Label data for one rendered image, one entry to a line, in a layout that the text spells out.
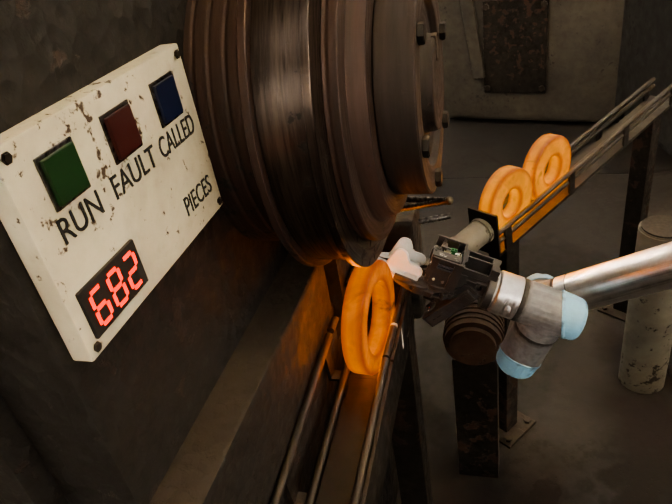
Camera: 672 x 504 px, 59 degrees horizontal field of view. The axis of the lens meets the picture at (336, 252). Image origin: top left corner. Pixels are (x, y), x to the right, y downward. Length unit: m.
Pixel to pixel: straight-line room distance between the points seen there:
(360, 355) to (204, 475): 0.34
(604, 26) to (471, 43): 0.68
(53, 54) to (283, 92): 0.21
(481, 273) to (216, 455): 0.54
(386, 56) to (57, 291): 0.40
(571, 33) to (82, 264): 3.16
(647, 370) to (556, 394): 0.25
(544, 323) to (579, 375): 0.93
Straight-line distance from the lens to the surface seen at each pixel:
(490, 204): 1.28
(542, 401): 1.86
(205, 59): 0.67
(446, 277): 1.00
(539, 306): 1.02
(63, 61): 0.53
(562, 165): 1.48
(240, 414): 0.69
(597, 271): 1.14
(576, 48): 3.49
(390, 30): 0.67
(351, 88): 0.63
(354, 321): 0.87
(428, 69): 0.74
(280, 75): 0.60
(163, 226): 0.58
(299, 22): 0.60
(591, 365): 1.99
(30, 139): 0.46
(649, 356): 1.83
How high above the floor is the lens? 1.35
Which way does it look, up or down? 32 degrees down
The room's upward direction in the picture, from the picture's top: 10 degrees counter-clockwise
